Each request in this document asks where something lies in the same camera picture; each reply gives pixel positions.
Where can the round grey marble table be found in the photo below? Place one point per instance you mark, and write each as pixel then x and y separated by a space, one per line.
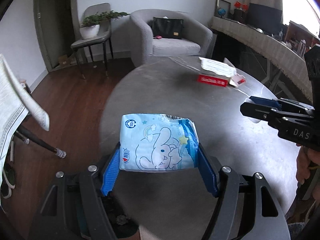
pixel 177 205

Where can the grey dining chair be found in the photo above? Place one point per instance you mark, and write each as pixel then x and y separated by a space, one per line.
pixel 103 36

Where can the person right hand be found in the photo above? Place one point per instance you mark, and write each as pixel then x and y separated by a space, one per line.
pixel 304 158

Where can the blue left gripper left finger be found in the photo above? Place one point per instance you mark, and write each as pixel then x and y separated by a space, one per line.
pixel 111 171

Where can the black handbag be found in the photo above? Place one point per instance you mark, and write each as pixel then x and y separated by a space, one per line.
pixel 167 27

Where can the small cardboard box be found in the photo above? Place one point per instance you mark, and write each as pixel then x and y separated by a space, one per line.
pixel 64 61

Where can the small blue globe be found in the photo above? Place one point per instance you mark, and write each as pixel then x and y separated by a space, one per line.
pixel 221 12

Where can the picture frame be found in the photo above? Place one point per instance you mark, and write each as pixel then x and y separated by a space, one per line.
pixel 222 4

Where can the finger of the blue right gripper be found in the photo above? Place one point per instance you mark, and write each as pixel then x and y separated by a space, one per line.
pixel 265 102

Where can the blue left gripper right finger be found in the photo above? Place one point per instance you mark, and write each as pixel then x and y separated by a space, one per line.
pixel 208 168

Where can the dark green trash bin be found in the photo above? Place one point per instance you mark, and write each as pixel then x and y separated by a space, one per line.
pixel 122 225

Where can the beige fringed desk cloth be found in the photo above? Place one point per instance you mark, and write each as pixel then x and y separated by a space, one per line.
pixel 292 65

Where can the blue tissue pack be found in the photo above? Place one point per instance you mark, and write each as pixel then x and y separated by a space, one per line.
pixel 156 143

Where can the white green shoe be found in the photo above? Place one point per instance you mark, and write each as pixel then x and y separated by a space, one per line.
pixel 8 182

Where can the grey armchair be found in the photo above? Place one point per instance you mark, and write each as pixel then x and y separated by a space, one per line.
pixel 197 40

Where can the black monitor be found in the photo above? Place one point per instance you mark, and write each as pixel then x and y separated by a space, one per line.
pixel 266 18

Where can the potted green plant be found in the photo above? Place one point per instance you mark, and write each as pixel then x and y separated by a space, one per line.
pixel 90 25

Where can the grey door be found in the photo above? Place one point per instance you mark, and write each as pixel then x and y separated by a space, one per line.
pixel 54 29

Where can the black table leg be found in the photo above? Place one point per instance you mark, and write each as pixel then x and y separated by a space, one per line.
pixel 27 136

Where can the white patterned tablecloth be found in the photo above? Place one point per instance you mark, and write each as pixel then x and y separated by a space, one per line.
pixel 16 103

